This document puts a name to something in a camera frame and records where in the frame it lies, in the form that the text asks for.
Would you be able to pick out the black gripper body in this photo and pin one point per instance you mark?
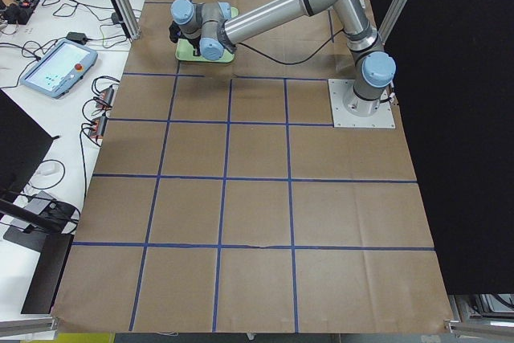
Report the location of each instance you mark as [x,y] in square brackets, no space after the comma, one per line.
[195,42]

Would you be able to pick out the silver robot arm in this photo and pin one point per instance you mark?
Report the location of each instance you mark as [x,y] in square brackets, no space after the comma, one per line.
[375,68]

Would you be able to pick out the light green tray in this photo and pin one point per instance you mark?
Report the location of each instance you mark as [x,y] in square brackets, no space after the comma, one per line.
[192,51]

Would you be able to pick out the small usb hub box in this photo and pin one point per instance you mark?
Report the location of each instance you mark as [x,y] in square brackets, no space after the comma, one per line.
[105,98]

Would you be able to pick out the black power adapter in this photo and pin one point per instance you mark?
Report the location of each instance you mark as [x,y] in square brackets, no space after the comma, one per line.
[77,37]

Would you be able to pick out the teach pendant with screen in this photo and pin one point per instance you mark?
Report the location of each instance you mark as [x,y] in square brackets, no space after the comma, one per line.
[60,68]

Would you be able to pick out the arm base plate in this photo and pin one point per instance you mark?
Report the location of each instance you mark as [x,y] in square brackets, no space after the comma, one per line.
[361,118]

